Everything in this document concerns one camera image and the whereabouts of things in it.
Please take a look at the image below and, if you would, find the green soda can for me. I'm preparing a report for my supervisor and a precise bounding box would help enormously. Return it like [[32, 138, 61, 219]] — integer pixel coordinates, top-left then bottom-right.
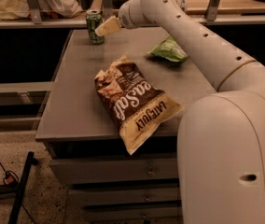
[[86, 9, 105, 45]]

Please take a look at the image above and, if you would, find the green chip bag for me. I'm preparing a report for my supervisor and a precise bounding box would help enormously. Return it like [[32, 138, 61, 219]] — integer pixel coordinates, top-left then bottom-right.
[[148, 36, 188, 63]]

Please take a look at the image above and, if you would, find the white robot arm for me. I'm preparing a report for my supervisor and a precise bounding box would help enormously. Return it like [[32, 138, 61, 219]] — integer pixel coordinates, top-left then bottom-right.
[[96, 0, 265, 224]]

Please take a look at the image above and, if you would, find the black stand leg left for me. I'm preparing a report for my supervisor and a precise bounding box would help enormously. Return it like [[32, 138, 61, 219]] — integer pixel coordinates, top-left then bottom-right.
[[0, 152, 38, 224]]

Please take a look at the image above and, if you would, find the grey metal bracket left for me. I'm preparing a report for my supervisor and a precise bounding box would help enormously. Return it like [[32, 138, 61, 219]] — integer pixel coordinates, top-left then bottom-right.
[[26, 0, 42, 24]]

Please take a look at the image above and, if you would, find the grey metal bracket middle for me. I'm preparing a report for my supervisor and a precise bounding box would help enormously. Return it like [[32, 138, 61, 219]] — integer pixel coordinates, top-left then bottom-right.
[[100, 0, 116, 24]]

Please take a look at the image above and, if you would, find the grey metal bracket right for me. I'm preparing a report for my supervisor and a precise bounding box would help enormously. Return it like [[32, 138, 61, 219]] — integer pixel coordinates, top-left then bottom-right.
[[205, 0, 220, 21]]

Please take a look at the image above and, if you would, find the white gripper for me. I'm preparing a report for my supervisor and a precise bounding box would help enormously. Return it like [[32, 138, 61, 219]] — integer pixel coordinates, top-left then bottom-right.
[[95, 0, 151, 36]]

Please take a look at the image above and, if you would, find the grey metal bracket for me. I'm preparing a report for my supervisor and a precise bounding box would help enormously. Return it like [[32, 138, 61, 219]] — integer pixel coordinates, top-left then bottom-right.
[[205, 0, 220, 21], [26, 0, 42, 24], [100, 0, 116, 24]]

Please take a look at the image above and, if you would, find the grey drawer cabinet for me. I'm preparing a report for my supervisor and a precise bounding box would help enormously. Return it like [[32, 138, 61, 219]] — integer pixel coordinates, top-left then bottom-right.
[[35, 28, 214, 224]]

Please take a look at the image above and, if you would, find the brown sea salt chip bag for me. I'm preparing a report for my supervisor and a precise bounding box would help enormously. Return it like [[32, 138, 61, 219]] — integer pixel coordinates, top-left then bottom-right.
[[94, 55, 183, 155]]

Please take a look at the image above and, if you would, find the black cable with red clip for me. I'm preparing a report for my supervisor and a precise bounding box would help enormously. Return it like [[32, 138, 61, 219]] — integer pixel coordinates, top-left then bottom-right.
[[0, 143, 37, 224]]

